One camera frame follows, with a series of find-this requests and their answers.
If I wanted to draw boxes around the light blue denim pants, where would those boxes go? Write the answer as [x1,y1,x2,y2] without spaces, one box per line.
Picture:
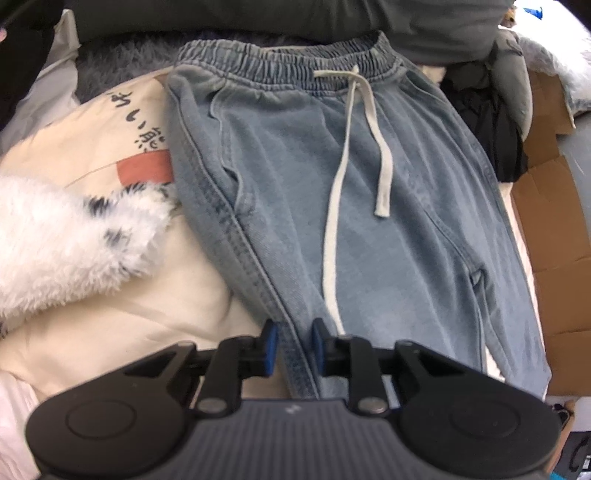
[166,32,551,398]

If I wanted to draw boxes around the white fluffy spotted blanket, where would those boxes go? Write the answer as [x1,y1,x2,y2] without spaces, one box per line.
[1,175,178,336]

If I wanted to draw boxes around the cream cartoon bear bedsheet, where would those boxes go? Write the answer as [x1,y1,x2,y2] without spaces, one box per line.
[0,64,532,402]

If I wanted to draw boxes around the brown cardboard sheet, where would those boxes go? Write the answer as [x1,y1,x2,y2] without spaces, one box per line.
[512,71,590,397]

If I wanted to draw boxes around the black garment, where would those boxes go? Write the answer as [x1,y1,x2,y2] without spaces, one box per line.
[441,62,528,183]

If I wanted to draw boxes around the grey neck pillow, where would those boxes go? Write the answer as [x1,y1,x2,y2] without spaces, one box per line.
[489,28,533,141]

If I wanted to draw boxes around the dark grey pillow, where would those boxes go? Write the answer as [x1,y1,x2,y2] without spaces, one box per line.
[66,0,511,66]

